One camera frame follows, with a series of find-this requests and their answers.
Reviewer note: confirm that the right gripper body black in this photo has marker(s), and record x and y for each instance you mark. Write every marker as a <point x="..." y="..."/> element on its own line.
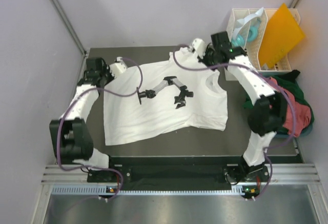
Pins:
<point x="209" y="58"/>

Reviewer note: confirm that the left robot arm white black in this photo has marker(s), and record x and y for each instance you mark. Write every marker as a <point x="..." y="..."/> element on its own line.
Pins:
<point x="70" y="136"/>

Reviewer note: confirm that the white printed t shirt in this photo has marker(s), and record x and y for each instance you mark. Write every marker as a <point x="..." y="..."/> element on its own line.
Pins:
<point x="128" y="119"/>

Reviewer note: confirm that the aluminium corner post left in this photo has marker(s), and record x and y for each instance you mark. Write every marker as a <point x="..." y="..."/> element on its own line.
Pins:
<point x="63" y="17"/>

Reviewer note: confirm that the pink t shirt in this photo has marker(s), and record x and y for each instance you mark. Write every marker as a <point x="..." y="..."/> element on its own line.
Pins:
<point x="303" y="110"/>

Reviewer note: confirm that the orange plastic folder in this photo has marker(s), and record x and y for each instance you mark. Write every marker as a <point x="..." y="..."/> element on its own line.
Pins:
<point x="282" y="34"/>

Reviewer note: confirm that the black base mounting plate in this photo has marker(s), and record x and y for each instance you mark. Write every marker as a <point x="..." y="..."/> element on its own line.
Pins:
<point x="217" y="168"/>

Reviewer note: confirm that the white plastic file organizer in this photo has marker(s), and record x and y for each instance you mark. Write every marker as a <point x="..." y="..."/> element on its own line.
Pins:
<point x="252" y="48"/>

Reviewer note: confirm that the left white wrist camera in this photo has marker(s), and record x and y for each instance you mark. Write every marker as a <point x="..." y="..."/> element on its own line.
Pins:
<point x="118" y="67"/>

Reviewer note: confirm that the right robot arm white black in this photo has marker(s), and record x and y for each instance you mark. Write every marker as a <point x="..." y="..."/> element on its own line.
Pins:
<point x="269" y="105"/>

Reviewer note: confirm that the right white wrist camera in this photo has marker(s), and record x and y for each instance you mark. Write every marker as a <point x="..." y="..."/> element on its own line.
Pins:
<point x="198" y="48"/>

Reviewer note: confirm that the aluminium frame rail front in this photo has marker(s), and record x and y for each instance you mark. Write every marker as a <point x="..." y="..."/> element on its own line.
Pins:
<point x="286" y="174"/>

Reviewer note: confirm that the grey slotted cable duct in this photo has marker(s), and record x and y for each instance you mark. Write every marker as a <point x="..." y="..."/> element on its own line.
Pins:
<point x="105" y="190"/>

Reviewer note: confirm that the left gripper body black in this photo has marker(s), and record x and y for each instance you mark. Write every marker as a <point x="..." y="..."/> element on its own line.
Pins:
<point x="106" y="75"/>

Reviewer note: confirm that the teal white headphones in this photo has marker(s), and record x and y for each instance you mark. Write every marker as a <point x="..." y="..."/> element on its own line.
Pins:
<point x="246" y="28"/>

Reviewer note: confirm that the green t shirt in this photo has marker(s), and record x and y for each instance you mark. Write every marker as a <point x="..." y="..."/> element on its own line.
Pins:
<point x="291" y="76"/>

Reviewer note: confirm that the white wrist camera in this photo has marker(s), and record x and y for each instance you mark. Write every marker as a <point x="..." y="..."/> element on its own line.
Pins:
<point x="198" y="48"/>
<point x="118" y="67"/>

